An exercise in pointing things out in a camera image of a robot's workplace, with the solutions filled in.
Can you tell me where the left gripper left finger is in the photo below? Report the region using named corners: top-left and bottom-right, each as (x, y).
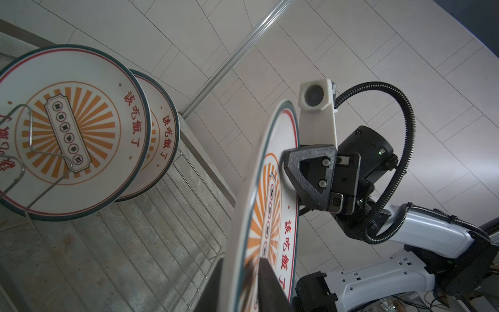
top-left (194, 258), bottom-right (224, 312)

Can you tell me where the sunburst plate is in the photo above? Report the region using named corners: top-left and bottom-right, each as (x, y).
top-left (217, 100), bottom-right (300, 311)
top-left (1, 44), bottom-right (152, 222)

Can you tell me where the sunburst plate front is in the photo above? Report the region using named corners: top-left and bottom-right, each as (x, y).
top-left (1, 44), bottom-right (152, 222)

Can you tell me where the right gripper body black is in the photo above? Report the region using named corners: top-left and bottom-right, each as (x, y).
top-left (296, 124), bottom-right (399, 241)

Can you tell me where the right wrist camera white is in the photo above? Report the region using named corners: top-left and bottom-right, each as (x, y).
top-left (298, 78), bottom-right (338, 146)

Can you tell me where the wire dish rack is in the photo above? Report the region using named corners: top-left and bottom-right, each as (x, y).
top-left (1, 115), bottom-right (233, 311)

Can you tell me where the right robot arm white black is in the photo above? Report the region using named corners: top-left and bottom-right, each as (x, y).
top-left (283, 126), bottom-right (498, 311)

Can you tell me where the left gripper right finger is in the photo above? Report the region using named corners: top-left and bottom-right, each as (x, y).
top-left (257, 258), bottom-right (293, 312)

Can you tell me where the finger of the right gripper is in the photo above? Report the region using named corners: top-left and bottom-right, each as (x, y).
top-left (281, 145), bottom-right (337, 211)

